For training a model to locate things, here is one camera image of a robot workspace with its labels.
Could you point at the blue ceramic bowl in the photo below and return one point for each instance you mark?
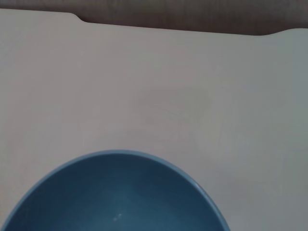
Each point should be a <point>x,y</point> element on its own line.
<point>108,197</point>

